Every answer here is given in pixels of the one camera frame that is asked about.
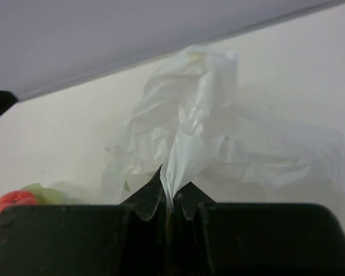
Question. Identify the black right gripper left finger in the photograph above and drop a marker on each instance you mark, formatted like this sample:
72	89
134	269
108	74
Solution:
124	239

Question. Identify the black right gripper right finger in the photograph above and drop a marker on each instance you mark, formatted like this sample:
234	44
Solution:
214	238

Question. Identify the red fake apple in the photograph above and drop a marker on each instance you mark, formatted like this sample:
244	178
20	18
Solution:
18	197

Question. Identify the white plastic bag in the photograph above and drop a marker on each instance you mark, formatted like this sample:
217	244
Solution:
188	124

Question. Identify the green wavy glass bowl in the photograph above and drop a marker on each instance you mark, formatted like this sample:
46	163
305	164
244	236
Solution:
50	196

